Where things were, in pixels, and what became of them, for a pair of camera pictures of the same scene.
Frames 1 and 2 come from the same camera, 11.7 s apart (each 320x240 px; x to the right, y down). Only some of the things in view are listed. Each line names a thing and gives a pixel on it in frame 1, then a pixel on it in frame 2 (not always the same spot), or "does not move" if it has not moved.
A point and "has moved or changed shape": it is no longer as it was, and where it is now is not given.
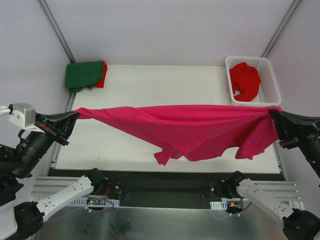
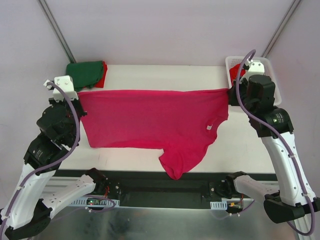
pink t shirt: [196, 132] has moved or changed shape
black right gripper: [294, 139] -> [233, 95]
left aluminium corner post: [56, 30] does not move
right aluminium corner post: [293, 8] does not move
